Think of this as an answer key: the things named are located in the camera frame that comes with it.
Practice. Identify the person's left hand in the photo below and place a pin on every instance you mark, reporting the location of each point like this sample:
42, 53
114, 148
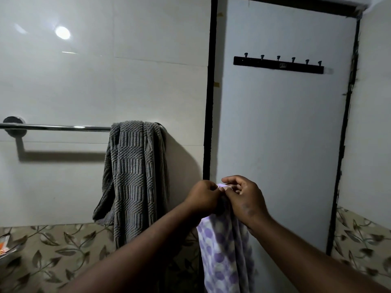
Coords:
203, 198

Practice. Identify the person's right hand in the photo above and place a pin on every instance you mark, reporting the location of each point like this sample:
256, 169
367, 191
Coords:
246, 201

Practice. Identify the purple dotted towel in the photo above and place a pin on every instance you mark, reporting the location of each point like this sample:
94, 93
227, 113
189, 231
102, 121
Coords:
223, 253

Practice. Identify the grey ribbed towel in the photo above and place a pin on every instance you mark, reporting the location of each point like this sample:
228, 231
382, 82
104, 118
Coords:
134, 180

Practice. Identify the orange yellow sachet packets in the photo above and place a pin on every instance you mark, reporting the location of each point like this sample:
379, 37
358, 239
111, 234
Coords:
4, 245

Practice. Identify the person's left forearm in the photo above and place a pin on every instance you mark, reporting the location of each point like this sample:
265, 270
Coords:
131, 256

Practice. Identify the person's right forearm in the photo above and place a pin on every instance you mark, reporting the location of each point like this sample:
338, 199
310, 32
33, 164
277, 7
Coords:
311, 262

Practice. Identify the white door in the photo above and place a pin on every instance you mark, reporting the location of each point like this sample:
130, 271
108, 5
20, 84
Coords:
281, 125
209, 103

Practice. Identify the black hook rack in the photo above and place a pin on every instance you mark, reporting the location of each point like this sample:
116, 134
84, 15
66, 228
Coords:
278, 64

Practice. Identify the chrome towel bar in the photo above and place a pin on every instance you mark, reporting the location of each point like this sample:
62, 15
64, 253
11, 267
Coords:
52, 128

